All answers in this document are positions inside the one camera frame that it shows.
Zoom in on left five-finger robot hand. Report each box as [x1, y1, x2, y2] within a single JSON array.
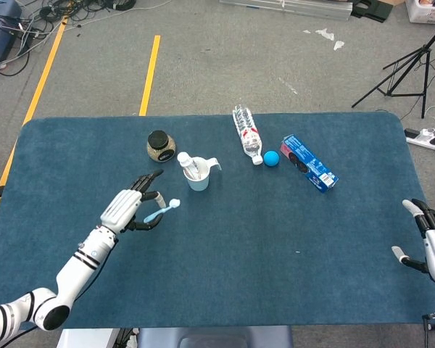
[[100, 169, 167, 233]]

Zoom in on light blue toothbrush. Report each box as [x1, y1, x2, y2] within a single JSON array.
[[143, 199, 181, 223]]

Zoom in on white toothpaste tube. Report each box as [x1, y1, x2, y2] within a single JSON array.
[[176, 151, 204, 181]]

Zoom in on white robot base panel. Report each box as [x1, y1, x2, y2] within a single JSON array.
[[56, 328, 119, 348]]

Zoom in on grey-blue robot base pad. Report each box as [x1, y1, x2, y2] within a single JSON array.
[[136, 325, 294, 348]]

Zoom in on clear plastic water bottle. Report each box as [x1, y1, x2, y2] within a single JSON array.
[[232, 104, 265, 166]]

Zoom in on glass jar with black lid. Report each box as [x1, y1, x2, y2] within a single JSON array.
[[146, 130, 177, 164]]

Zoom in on white power strip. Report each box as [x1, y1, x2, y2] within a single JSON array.
[[404, 127, 435, 152]]

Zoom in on blue felt table mat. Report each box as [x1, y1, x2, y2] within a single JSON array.
[[0, 111, 435, 331]]

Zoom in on blue cookie box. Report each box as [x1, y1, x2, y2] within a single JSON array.
[[279, 134, 339, 194]]

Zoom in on blue ball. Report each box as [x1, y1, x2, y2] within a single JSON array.
[[263, 149, 281, 167]]

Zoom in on black tripod stand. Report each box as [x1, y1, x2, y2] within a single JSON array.
[[351, 20, 435, 120]]

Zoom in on white plastic basket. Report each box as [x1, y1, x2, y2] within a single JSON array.
[[405, 0, 435, 25]]

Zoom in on aluminium profile rails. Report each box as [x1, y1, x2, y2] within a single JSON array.
[[219, 0, 352, 21]]

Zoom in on pale blue cup with handle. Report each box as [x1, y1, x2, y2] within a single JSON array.
[[183, 155, 223, 192]]

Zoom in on black floor cable tangle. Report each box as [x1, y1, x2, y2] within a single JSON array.
[[0, 0, 137, 77]]

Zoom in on black flat bracket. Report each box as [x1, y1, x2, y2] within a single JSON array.
[[349, 0, 392, 25]]

